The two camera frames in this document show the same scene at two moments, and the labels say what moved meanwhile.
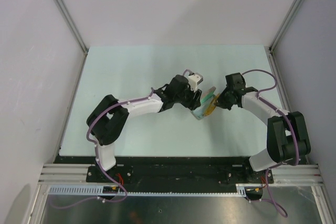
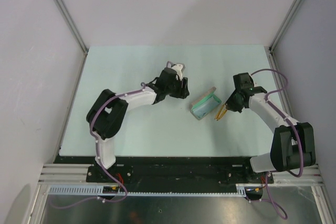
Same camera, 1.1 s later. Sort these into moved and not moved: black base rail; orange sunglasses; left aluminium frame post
Moved: orange sunglasses
Not moved: black base rail; left aluminium frame post
